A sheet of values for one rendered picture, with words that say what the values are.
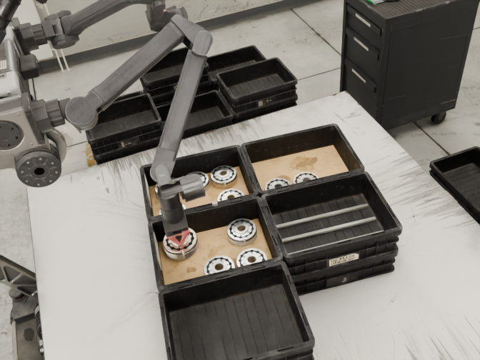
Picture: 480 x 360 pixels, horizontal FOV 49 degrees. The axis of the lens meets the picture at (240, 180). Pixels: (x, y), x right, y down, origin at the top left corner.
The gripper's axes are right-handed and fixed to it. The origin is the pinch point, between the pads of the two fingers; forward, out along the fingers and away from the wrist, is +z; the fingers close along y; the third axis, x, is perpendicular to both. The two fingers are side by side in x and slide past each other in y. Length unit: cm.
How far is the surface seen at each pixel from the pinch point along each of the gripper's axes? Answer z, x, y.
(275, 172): 23, -42, 41
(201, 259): 22.5, -5.5, 7.3
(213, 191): 23.2, -16.5, 38.7
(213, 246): 22.6, -10.5, 11.9
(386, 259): 27, -66, -8
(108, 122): 60, 25, 149
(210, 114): 71, -33, 150
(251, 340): 21.8, -13.8, -26.9
